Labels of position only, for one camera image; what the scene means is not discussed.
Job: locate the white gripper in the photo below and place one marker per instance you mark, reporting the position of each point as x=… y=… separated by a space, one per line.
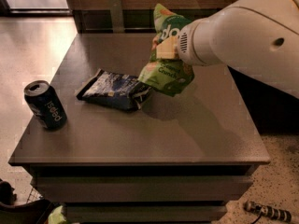
x=186 y=44

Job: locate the green rice chip bag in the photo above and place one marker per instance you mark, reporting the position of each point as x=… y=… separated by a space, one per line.
x=169 y=76

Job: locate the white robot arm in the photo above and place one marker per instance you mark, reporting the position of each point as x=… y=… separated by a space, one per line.
x=259 y=38

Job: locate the blue chip bag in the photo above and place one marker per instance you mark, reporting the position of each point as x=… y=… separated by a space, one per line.
x=119 y=91

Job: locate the blue pepsi can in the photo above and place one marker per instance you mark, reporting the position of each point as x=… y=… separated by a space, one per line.
x=45 y=104

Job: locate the upper grey drawer front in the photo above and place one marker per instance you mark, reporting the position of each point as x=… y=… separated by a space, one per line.
x=128 y=189

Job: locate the grey drawer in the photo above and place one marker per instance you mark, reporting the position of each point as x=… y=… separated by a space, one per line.
x=144 y=214
x=128 y=189

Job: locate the lower grey drawer front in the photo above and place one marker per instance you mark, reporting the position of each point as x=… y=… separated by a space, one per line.
x=144 y=214

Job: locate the green item at bottom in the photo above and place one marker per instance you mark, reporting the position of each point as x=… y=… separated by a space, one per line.
x=57 y=217

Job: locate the black white striped tool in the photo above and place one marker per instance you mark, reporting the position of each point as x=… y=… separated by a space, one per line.
x=267 y=211

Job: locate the dark chair at corner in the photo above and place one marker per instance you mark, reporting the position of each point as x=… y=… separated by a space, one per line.
x=35 y=212

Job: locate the left metal wall bracket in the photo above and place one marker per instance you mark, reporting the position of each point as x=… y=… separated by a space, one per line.
x=116 y=13

